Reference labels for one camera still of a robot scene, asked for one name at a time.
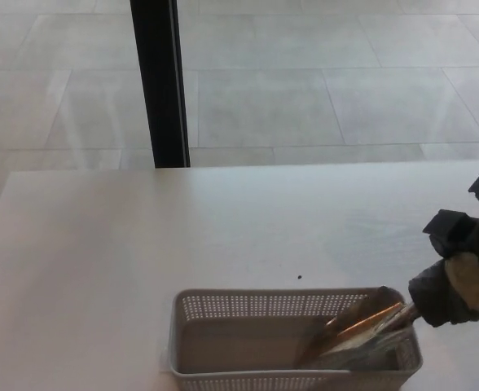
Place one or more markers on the grey perforated plastic basket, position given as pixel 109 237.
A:
pixel 239 379

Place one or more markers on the black vertical post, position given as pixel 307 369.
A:
pixel 160 81

